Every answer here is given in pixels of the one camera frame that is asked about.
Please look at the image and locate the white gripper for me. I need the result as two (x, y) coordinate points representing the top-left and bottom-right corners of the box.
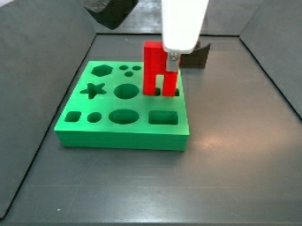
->
(160, 0), (209, 72)

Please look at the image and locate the red double-square peg object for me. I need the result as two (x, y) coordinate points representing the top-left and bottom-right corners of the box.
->
(143, 41), (178, 96)

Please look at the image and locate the black object in background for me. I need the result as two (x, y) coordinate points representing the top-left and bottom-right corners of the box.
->
(84, 0), (138, 30)

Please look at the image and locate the green foam shape-sorter block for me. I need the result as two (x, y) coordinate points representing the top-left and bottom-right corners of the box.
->
(55, 61), (190, 151)

